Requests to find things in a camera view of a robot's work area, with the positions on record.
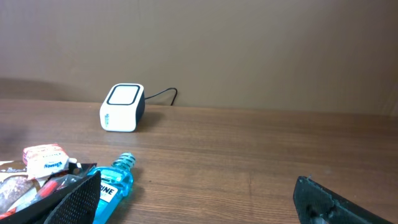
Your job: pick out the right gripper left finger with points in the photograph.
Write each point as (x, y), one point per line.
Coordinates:
(76, 203)

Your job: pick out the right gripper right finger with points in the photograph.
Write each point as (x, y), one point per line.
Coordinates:
(315, 203)

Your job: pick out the blue mouthwash bottle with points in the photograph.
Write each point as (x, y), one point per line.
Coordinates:
(116, 183)

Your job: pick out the orange small box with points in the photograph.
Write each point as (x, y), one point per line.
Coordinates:
(44, 160)

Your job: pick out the red small packet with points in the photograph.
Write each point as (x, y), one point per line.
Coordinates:
(51, 184)

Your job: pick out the beige snack pouch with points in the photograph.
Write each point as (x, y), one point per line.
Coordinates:
(15, 183)

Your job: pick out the white barcode scanner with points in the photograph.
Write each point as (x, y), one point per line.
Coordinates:
(123, 108)

